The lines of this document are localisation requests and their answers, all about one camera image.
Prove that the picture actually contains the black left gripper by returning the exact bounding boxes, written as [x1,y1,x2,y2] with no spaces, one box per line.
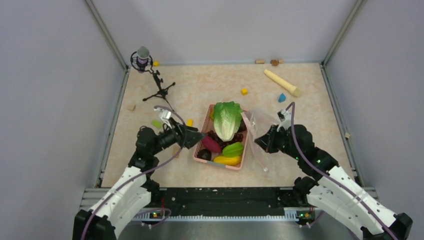
[151,116,206,155]

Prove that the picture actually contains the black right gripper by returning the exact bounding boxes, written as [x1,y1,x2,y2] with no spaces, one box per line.
[255,124,302,160]

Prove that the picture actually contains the clear zip top bag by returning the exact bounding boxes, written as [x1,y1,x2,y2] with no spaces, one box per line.
[241,108,280,173]

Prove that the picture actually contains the green toy lettuce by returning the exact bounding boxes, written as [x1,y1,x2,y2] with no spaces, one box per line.
[213,101,244,142]

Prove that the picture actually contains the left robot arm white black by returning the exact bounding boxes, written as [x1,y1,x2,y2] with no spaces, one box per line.
[72,118,206,240]

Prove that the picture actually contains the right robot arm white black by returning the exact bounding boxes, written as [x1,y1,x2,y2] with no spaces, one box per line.
[254,124,413,240]

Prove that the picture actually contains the tan wooden block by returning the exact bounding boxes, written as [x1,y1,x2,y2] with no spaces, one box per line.
[172,147,181,159]

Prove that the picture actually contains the magenta toy sweet potato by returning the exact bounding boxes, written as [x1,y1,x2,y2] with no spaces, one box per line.
[201,135,222,153]

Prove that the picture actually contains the dark purple toy fruit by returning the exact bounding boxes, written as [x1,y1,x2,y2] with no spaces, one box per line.
[196,149,212,161]

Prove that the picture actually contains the green rectangular block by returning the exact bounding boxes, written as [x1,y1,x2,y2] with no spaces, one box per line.
[151,119,163,129]

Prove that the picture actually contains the dark maroon toy fruit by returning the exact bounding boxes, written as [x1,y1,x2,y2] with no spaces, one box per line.
[237,119,247,133]

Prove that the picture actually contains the pink plastic basket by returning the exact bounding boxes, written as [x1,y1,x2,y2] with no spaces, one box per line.
[193,103,253,172]

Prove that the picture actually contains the dark red toy grapes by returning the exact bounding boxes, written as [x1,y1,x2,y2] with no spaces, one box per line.
[207,130,245,150]

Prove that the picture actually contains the green toy starfruit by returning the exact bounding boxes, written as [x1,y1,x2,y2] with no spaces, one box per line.
[222,142,245,158]

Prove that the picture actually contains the blue toy block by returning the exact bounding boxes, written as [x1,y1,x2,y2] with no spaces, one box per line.
[278,93,287,103]

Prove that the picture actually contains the black microphone tripod stand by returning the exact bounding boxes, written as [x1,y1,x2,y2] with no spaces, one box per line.
[142,70,176,111]

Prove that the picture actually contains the cream toy rolling pin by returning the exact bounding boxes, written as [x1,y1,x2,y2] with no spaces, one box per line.
[263,69,302,97]

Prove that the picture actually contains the yellow cube block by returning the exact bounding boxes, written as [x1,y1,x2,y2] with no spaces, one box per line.
[241,88,248,96]

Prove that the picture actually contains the light wooden cube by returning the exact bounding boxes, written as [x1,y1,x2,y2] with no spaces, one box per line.
[126,104,137,111]

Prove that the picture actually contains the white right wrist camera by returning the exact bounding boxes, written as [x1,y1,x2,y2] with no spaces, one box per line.
[277,109,292,132]

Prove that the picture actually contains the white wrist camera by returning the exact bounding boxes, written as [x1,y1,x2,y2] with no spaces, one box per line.
[154,107,172,127]
[277,109,292,132]

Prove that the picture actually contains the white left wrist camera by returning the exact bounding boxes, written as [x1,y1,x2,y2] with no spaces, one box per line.
[154,107,172,127]

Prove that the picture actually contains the brown round block at wall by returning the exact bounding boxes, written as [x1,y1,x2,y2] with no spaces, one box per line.
[270,59,280,66]

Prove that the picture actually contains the tan cork block at wall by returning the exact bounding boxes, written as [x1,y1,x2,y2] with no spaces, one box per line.
[255,59,266,65]

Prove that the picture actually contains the grey microphone with shock mount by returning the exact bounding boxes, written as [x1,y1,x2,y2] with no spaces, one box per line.
[130,46,153,74]

